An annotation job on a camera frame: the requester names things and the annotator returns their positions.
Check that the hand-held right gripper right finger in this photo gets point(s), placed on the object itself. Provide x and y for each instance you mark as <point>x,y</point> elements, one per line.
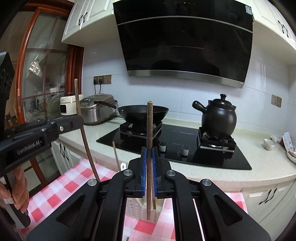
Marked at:
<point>154,171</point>

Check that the white cabinet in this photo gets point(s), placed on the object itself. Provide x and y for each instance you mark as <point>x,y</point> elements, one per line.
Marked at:
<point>62,153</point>
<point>272,197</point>
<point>275,20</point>
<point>90,20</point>

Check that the wall socket panel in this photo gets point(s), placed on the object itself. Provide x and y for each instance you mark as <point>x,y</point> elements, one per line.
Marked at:
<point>103,79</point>

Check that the black clay pot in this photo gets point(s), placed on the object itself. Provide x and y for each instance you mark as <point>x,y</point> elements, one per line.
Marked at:
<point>219,118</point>

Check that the white bowl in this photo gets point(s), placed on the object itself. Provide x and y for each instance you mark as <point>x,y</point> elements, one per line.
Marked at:
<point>291,156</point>

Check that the small white cup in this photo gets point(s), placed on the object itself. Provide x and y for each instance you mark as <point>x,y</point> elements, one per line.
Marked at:
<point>268,144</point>

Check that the white paper packet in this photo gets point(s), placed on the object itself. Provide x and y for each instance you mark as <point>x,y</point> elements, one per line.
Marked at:
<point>288,141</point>

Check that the brown wooden chopstick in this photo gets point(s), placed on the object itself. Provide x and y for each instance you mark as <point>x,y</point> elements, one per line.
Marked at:
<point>89,148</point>
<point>116,155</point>
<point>149,127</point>

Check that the white lower cabinet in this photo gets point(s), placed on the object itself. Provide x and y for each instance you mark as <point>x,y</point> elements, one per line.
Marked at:
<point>272,197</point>
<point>62,153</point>

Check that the black glass gas cooktop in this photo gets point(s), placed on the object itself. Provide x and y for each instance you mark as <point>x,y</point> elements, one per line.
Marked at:
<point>180,160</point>

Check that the black wok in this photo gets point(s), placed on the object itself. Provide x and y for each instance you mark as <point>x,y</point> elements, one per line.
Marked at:
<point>134,113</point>

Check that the wooden framed glass door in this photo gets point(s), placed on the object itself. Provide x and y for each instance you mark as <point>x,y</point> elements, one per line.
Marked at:
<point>20,69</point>

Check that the silver rice cooker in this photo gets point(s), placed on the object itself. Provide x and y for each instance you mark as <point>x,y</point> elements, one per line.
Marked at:
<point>92,111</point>

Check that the small white kitchen appliance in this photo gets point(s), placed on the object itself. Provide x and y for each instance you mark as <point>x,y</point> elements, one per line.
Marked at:
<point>68,104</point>

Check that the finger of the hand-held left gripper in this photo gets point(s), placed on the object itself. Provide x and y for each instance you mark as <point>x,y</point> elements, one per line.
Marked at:
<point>69,122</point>

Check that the red white checked tablecloth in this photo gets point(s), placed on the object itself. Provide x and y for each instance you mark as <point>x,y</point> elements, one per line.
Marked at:
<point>57,192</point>

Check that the wall switch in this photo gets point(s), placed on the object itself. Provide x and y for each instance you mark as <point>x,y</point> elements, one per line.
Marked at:
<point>276,100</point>

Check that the white perforated plastic basket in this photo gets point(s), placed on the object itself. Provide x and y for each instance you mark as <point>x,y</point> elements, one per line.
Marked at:
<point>134,208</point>

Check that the black range hood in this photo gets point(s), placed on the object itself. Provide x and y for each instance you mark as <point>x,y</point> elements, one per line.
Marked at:
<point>185,41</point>

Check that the person's left hand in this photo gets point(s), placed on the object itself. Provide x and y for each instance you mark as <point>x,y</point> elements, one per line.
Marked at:
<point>20,190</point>

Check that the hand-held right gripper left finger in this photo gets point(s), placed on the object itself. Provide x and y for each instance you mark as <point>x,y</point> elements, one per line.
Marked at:
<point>144,171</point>

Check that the white upper cabinet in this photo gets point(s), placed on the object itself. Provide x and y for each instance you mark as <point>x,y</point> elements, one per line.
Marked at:
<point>90,20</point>
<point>275,20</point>

